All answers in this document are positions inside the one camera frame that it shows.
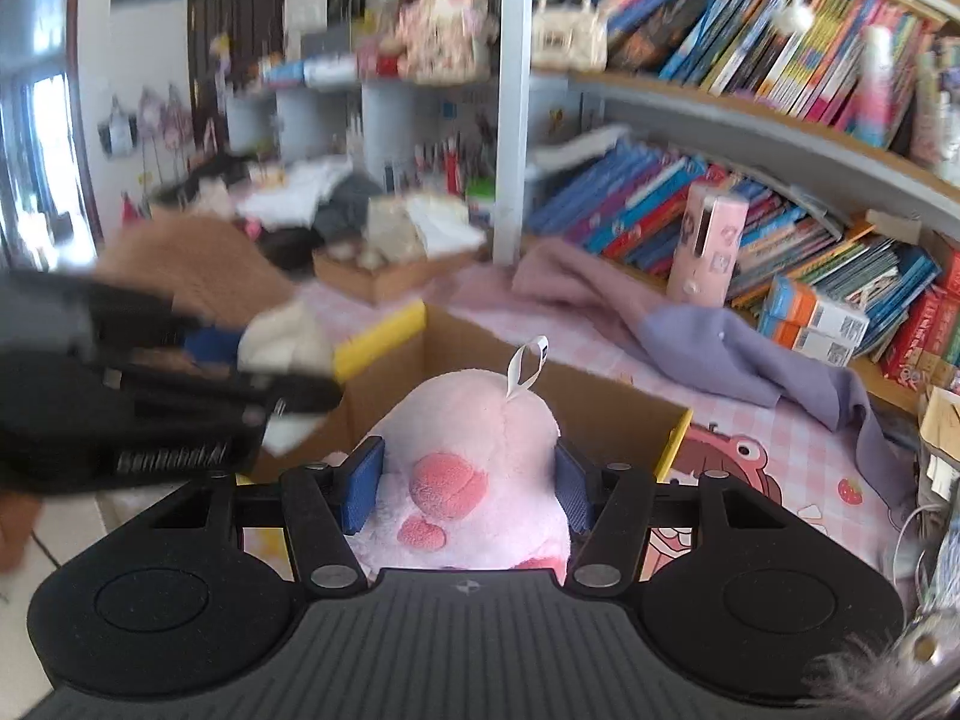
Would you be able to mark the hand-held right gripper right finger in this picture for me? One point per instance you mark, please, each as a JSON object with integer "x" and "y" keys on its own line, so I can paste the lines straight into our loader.
{"x": 574, "y": 495}

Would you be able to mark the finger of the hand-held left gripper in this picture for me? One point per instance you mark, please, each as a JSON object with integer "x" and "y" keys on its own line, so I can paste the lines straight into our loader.
{"x": 285, "y": 394}
{"x": 214, "y": 345}

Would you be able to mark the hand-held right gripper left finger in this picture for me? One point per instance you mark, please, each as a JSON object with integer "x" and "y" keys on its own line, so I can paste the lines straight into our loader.
{"x": 364, "y": 487}

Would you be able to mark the beige block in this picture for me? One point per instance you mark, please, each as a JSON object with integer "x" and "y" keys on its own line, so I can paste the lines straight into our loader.
{"x": 285, "y": 341}

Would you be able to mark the yellow cardboard box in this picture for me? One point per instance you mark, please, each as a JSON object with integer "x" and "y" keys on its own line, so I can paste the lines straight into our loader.
{"x": 600, "y": 405}

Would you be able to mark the pink plush paw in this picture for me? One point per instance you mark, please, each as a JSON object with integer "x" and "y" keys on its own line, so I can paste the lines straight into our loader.
{"x": 465, "y": 450}

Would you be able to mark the orange white cat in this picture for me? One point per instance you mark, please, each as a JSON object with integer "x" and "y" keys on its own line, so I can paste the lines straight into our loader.
{"x": 195, "y": 262}

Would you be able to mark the brown cardboard tray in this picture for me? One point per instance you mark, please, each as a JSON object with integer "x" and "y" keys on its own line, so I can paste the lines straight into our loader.
{"x": 390, "y": 281}

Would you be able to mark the grey white clothes heap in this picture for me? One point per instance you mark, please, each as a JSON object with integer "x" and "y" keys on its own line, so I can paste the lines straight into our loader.
{"x": 337, "y": 202}

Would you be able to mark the crumpled beige bag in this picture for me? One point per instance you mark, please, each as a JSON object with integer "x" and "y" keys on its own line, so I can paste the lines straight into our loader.
{"x": 420, "y": 229}

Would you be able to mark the purple cloth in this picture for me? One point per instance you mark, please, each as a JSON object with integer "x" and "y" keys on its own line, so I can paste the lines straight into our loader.
{"x": 750, "y": 360}

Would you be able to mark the hanging bags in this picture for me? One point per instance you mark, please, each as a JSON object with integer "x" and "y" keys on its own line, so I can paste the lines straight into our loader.
{"x": 142, "y": 124}

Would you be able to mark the pink checked tablecloth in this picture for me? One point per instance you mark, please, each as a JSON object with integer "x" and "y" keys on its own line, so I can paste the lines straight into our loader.
{"x": 810, "y": 465}

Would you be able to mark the orange blue white box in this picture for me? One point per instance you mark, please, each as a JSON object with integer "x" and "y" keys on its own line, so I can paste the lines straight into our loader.
{"x": 802, "y": 345}
{"x": 817, "y": 311}

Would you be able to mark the glass balcony door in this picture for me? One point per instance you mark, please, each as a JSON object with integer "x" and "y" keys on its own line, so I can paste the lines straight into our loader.
{"x": 37, "y": 127}

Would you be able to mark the pink cylinder bottle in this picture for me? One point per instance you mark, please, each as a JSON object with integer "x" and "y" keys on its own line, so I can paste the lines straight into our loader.
{"x": 705, "y": 247}

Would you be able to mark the white side shelf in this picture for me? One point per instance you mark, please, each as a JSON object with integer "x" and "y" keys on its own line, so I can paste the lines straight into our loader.
{"x": 390, "y": 120}

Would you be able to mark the row of blue books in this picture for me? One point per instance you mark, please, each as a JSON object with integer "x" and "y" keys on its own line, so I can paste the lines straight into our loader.
{"x": 615, "y": 202}

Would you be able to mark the white blue wipes pack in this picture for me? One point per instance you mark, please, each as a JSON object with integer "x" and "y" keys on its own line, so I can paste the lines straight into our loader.
{"x": 330, "y": 71}

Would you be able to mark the dark wooden door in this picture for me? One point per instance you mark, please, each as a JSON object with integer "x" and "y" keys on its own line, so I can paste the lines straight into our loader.
{"x": 236, "y": 30}

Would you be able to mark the grey fur trim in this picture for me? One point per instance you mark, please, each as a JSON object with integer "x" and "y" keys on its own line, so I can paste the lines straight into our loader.
{"x": 862, "y": 675}

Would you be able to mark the white wooden bookshelf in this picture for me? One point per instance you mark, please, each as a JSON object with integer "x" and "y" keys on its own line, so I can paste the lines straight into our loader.
{"x": 514, "y": 127}

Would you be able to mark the red thick book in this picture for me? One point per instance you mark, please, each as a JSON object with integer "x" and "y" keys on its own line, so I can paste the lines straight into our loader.
{"x": 911, "y": 337}

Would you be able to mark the brown paper envelope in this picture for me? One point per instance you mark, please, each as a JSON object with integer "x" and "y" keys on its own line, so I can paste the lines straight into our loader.
{"x": 941, "y": 420}

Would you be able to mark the floral dress doll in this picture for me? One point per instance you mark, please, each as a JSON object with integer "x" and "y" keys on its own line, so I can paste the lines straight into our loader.
{"x": 442, "y": 30}

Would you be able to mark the white quilted purse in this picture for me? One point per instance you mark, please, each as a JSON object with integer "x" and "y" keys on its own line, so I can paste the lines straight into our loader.
{"x": 566, "y": 34}

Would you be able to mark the row of colourful books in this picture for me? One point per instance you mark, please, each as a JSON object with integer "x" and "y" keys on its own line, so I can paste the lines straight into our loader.
{"x": 750, "y": 37}

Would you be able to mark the pink blue tube bottle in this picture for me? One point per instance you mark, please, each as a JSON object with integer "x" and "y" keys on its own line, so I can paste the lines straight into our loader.
{"x": 874, "y": 90}

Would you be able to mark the bundle of marker pens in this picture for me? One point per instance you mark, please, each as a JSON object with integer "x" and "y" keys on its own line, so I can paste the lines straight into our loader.
{"x": 937, "y": 105}

